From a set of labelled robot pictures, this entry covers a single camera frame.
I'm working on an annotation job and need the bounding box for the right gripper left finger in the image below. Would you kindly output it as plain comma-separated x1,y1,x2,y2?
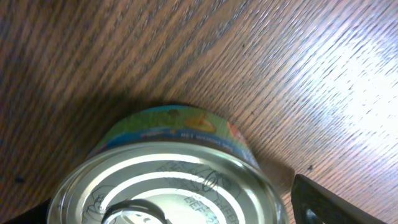
3,198,51,224

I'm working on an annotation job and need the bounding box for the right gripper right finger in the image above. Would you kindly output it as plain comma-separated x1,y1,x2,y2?
291,174,385,224

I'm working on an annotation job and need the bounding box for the silver tin can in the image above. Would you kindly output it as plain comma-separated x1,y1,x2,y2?
47,105,289,224

